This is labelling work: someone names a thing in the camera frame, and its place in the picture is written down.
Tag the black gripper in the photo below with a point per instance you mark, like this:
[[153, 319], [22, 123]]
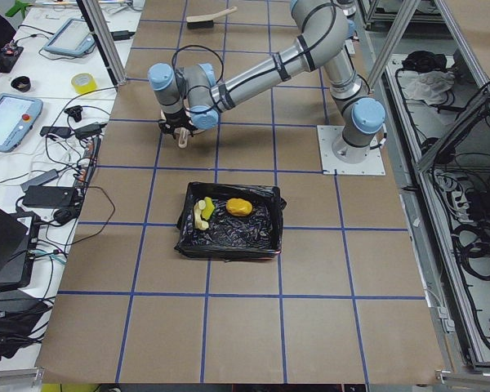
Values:
[[176, 121]]

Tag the beige hand brush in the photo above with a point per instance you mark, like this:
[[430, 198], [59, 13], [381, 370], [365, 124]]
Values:
[[207, 21]]

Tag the orange-yellow bread bun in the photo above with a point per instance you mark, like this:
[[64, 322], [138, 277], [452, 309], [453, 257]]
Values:
[[238, 207]]

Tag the yellow sponge piece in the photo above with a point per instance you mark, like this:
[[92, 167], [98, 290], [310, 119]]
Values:
[[209, 209]]

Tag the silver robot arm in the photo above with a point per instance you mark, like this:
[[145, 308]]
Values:
[[192, 98]]

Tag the black lined trash bin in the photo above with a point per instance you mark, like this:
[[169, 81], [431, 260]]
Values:
[[257, 236]]

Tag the yellow tape roll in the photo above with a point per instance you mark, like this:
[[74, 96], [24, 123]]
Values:
[[83, 83]]

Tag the black power adapter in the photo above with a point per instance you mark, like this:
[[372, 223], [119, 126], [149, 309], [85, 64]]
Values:
[[121, 35]]

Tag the black webcam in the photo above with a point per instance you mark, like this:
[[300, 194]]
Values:
[[75, 112]]

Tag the far blue teach pendant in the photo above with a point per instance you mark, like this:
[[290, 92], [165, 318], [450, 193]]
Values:
[[72, 39]]

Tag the blue teach pendant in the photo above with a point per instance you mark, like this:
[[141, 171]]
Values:
[[72, 39], [17, 116]]

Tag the large black power brick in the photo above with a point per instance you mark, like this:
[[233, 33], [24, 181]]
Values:
[[41, 196]]

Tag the near blue teach pendant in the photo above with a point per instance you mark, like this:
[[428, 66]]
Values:
[[17, 116]]

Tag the black laptop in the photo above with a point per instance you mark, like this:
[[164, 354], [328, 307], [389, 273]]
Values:
[[18, 241]]

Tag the white crumpled cloth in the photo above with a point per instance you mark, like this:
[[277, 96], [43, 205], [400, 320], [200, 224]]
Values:
[[432, 87]]

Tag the aluminium frame post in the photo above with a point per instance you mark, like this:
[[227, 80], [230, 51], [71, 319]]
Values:
[[93, 15]]

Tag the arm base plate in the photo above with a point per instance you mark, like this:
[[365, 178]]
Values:
[[339, 158]]

